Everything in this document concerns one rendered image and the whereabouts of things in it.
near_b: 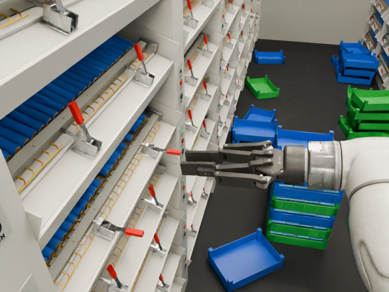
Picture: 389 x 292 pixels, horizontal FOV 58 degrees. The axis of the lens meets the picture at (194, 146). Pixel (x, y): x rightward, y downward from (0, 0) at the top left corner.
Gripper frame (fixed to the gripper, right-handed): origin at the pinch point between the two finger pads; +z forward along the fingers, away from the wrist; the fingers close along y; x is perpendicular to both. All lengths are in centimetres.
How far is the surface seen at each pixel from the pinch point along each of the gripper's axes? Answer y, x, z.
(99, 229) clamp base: 14.1, 5.9, 17.6
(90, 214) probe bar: 12.4, 3.6, 19.7
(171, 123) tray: -29.2, 7.8, 16.3
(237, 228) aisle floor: -75, 101, 11
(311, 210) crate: -71, 80, -26
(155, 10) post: -29.5, -23.7, 14.4
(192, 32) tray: -53, -11, 13
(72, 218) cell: 14.7, 2.8, 22.3
